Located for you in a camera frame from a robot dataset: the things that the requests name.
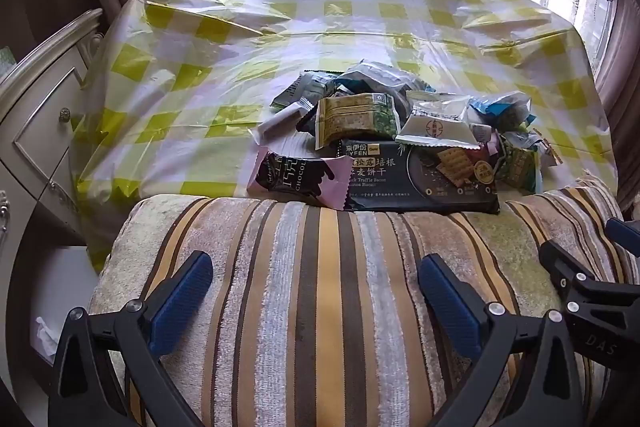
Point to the striped plush cushion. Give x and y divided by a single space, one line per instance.
325 282

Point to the white crumpled paper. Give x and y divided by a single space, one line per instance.
45 334

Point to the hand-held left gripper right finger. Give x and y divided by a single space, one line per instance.
450 307

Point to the yellow checked plastic tablecloth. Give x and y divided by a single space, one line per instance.
225 57

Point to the green patterned box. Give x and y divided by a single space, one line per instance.
5 59

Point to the pile of snack packets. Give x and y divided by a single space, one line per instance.
380 107

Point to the mauve snack bar packet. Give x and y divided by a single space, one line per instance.
282 122

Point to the round dresser knob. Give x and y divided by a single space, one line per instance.
64 114

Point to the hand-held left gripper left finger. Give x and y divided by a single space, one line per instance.
180 302

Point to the white dresser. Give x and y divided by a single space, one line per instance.
35 107

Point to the mauve patterned curtain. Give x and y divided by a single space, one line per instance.
620 107

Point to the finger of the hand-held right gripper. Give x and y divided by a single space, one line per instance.
625 234
575 269

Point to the pink chocolate packet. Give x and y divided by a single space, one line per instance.
295 174

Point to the black cracker package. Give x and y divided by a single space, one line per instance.
400 187

